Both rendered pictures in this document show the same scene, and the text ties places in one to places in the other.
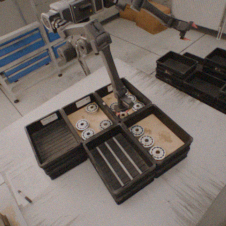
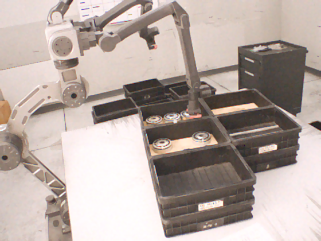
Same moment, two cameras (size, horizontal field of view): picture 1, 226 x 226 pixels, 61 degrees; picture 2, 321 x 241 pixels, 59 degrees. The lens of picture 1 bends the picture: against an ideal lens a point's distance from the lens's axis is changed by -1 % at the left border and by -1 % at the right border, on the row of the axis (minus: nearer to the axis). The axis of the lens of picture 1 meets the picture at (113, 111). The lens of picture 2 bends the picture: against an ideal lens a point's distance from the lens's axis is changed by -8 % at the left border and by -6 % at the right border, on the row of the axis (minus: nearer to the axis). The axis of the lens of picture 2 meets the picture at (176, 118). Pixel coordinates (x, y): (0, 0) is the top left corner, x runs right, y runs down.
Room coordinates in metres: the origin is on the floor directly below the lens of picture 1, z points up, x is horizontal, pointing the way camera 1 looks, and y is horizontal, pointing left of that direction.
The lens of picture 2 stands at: (0.64, 1.48, 1.69)
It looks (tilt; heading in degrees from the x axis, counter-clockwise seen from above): 26 degrees down; 286
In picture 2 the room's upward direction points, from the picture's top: 5 degrees counter-clockwise
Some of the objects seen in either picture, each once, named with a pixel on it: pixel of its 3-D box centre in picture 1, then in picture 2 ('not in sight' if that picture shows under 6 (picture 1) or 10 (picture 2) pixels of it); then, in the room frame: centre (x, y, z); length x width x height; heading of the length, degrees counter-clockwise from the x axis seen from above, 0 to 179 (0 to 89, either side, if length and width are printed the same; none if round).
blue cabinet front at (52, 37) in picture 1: (69, 33); not in sight; (3.06, 0.48, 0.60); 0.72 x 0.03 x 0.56; 125
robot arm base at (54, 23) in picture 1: (58, 24); (86, 40); (1.37, 0.27, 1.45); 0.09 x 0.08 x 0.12; 125
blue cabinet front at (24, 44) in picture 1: (24, 56); not in sight; (2.60, 1.14, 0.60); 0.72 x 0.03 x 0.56; 125
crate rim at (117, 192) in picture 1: (117, 154); (256, 123); (0.61, 0.02, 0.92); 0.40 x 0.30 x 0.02; 25
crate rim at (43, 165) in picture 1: (51, 135); (200, 170); (0.85, 0.46, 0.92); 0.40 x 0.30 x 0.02; 25
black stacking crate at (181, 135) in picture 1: (154, 135); (235, 109); (0.74, -0.25, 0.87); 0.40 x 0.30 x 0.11; 25
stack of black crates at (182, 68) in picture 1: (174, 76); (118, 128); (1.88, -0.83, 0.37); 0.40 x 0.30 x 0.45; 35
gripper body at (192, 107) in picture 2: (121, 104); (193, 104); (0.97, -0.06, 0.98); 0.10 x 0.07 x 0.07; 110
